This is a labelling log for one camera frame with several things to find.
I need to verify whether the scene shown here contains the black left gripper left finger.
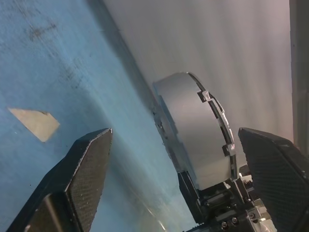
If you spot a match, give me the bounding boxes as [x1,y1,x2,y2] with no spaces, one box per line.
[5,128,113,232]

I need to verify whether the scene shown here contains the beige tape piece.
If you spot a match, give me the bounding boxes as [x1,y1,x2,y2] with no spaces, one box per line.
[7,107,61,143]

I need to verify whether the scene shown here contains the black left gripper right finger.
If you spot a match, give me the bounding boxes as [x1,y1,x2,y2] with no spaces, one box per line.
[238,127,309,232]

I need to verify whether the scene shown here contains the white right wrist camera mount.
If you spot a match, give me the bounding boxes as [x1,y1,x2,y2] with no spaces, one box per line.
[251,198,278,232]

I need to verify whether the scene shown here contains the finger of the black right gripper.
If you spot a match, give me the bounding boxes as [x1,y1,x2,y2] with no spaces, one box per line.
[227,177,253,206]
[177,170,204,218]

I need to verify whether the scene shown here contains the grey motor housing copper windings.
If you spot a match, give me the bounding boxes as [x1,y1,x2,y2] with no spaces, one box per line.
[152,72,233,191]

